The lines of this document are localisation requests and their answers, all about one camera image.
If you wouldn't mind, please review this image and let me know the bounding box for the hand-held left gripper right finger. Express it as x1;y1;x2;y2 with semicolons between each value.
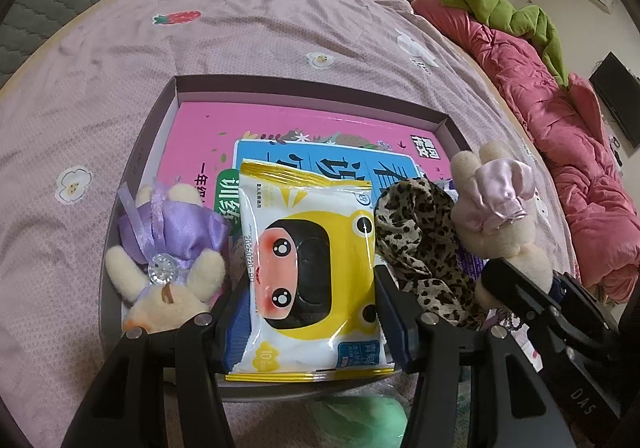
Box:
372;264;581;448

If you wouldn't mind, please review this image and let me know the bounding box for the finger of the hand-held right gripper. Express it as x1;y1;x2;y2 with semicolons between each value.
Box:
551;272;622;355
480;257;557;325

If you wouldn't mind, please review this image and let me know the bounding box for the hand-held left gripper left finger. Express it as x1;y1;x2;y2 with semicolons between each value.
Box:
60;273;256;448

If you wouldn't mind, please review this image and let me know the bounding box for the yellow wet wipes pack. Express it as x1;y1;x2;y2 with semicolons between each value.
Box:
225;159;396;383

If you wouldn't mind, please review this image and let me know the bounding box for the leopard print scrunchie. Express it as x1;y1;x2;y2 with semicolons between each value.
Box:
374;178;488;329

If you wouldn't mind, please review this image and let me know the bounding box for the pink dress plush rabbit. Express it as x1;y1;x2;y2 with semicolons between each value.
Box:
450;140;553;311

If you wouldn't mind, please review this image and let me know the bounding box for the purple dress plush rabbit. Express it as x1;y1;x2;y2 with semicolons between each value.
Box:
105;182;233;334

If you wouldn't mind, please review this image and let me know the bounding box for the shallow cardboard box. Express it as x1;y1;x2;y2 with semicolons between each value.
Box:
97;74;473;401

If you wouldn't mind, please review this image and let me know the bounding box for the white purple plastic packet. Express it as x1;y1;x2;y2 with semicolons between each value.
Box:
439;177;488;289

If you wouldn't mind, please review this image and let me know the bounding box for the green tissue pack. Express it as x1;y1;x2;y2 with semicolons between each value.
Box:
305;393;413;448

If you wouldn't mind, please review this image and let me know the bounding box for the pink quilt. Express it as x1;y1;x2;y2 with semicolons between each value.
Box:
411;0;640;304

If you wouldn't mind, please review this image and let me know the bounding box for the pink workbook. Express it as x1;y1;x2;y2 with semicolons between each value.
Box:
132;100;448;279

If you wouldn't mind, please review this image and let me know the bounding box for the green blanket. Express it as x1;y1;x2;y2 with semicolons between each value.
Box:
436;0;571;89

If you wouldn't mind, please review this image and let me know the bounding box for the purple printed bed sheet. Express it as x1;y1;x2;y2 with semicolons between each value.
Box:
0;0;581;448

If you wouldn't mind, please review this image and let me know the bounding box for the black wall television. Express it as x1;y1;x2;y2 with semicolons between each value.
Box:
589;52;640;149

